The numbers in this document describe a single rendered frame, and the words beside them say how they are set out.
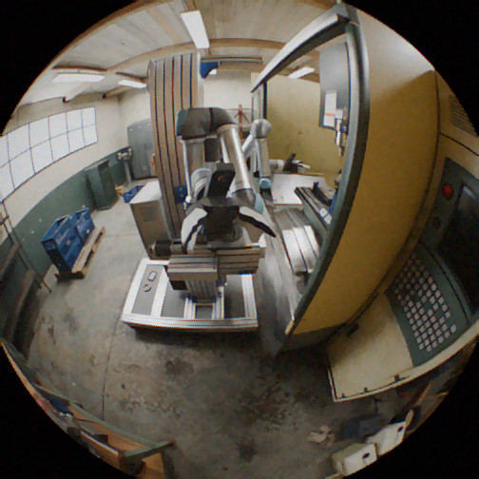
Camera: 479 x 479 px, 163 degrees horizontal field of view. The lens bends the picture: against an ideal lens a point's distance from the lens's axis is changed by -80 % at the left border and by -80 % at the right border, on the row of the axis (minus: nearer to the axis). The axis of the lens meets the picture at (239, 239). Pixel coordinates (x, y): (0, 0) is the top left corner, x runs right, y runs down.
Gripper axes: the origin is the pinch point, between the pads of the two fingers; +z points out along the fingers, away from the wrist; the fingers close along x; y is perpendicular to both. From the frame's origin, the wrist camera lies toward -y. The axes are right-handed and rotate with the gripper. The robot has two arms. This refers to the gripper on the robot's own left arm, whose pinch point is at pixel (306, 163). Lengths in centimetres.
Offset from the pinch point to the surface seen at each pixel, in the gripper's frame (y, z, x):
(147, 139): -1, -291, -393
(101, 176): 43, -355, -219
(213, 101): -94, -98, -449
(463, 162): -44, 13, 110
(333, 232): -4, -31, 94
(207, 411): 130, -87, 142
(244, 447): 130, -61, 181
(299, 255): 59, -9, 38
